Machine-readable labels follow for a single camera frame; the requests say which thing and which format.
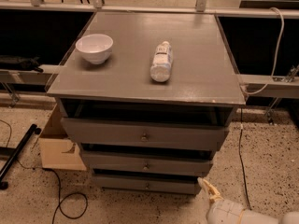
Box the grey drawer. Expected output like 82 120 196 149
92 175 201 195
81 151 212 176
61 118 228 151

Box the grey bottom drawer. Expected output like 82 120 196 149
92 175 201 195

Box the white bowl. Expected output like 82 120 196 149
76 34 113 64

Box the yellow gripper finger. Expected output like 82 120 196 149
198 177 223 203

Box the black floor cable right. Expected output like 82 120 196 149
237 107 252 211

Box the black floor cable left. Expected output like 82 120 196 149
0 119 89 224

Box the metal rail frame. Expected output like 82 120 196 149
0 0 299 126

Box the black object on rail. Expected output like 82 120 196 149
0 55 44 73

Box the grey drawer cabinet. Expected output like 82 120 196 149
48 12 245 181

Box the white cable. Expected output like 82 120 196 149
240 7 286 96

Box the black floor cable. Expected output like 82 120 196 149
237 107 252 211
0 119 89 224

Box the cardboard box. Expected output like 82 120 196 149
38 105 87 171

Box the grey top drawer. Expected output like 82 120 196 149
61 118 228 151

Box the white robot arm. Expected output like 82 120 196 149
198 177 299 224

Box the clear plastic bottle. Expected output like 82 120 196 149
149 41 173 82

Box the black metal stand leg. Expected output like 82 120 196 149
0 124 38 190

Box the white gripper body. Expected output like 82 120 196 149
206 199 245 224

